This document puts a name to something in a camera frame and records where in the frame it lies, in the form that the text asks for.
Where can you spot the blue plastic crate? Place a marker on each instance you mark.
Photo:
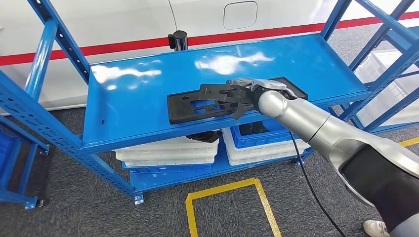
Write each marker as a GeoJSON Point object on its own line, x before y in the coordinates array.
{"type": "Point", "coordinates": [163, 169]}
{"type": "Point", "coordinates": [262, 141]}

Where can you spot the person's white shoe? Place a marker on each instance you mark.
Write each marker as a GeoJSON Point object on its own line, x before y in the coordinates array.
{"type": "Point", "coordinates": [374, 229]}

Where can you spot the low blue metal rack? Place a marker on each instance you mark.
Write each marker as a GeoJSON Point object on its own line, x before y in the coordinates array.
{"type": "Point", "coordinates": [19, 170]}

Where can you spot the large blue metal shelf rack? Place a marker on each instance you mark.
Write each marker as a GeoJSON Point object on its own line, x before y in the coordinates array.
{"type": "Point", "coordinates": [147, 91]}

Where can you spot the blue rack with cross braces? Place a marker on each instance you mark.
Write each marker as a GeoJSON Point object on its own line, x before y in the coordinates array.
{"type": "Point", "coordinates": [386, 23]}

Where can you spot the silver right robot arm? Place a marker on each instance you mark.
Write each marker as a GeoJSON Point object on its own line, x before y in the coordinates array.
{"type": "Point", "coordinates": [343, 144]}

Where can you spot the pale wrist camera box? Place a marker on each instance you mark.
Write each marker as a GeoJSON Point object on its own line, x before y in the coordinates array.
{"type": "Point", "coordinates": [270, 85]}

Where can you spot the black stanchion post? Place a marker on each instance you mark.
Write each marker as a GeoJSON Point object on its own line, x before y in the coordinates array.
{"type": "Point", "coordinates": [178, 41]}

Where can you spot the clear plastic wrap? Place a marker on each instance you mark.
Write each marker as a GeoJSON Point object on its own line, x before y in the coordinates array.
{"type": "Point", "coordinates": [239, 81]}

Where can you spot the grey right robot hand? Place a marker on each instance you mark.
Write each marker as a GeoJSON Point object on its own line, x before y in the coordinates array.
{"type": "Point", "coordinates": [242, 98]}

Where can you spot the small black plastic part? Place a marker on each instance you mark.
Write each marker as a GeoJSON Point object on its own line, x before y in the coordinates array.
{"type": "Point", "coordinates": [204, 136]}

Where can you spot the long black plastic part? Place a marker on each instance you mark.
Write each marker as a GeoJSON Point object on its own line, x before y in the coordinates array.
{"type": "Point", "coordinates": [178, 109]}

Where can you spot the yellow floor tape square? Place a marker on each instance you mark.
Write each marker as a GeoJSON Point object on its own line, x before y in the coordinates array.
{"type": "Point", "coordinates": [409, 142]}
{"type": "Point", "coordinates": [191, 216]}

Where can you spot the translucent white storage crate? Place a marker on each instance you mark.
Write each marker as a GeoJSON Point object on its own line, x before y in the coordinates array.
{"type": "Point", "coordinates": [383, 62]}

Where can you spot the white plastic crate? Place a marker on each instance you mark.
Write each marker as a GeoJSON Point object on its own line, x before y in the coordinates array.
{"type": "Point", "coordinates": [262, 160]}
{"type": "Point", "coordinates": [167, 162]}
{"type": "Point", "coordinates": [163, 147]}
{"type": "Point", "coordinates": [262, 151]}
{"type": "Point", "coordinates": [163, 155]}

